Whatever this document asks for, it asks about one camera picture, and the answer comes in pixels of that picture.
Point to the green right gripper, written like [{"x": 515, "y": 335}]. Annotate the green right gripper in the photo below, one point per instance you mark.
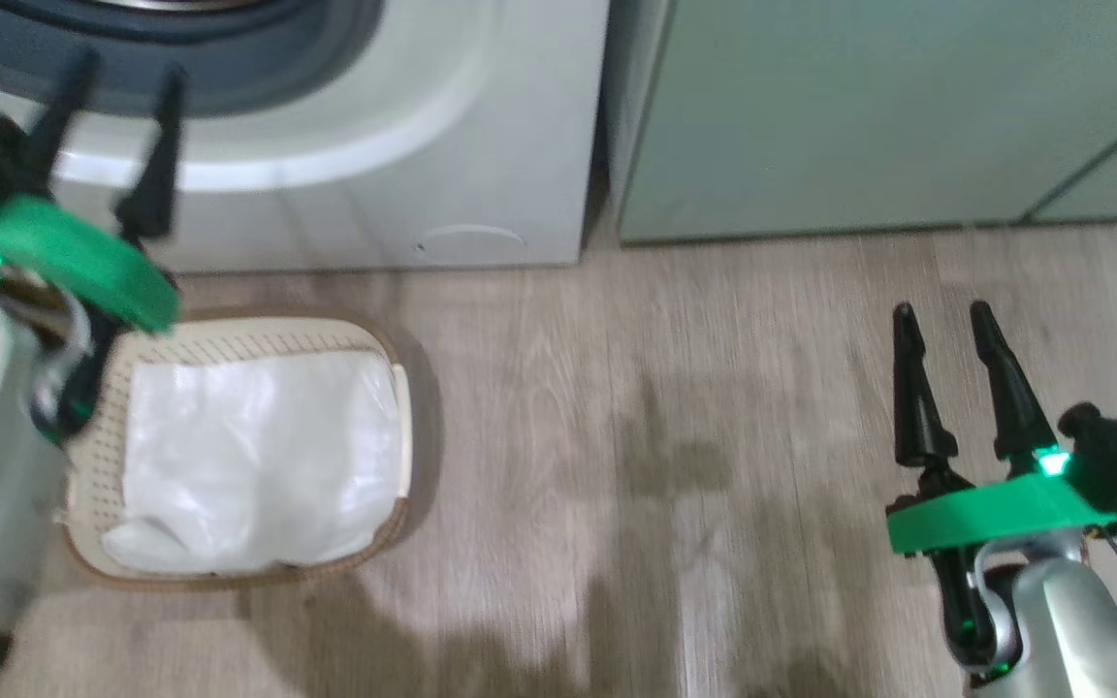
[{"x": 995, "y": 514}]

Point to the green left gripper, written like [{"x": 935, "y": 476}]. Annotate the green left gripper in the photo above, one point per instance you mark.
[{"x": 74, "y": 252}]

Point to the cream perforated laundry basket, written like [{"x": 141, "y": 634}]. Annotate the cream perforated laundry basket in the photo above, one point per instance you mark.
[{"x": 98, "y": 436}]

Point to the white front-load washing machine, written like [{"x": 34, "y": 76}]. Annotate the white front-load washing machine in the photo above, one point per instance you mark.
[{"x": 442, "y": 116}]

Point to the white plastic basket liner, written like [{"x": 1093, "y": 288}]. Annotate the white plastic basket liner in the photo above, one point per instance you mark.
[{"x": 258, "y": 456}]

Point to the round white filter cover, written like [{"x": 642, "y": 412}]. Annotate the round white filter cover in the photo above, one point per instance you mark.
[{"x": 469, "y": 242}]

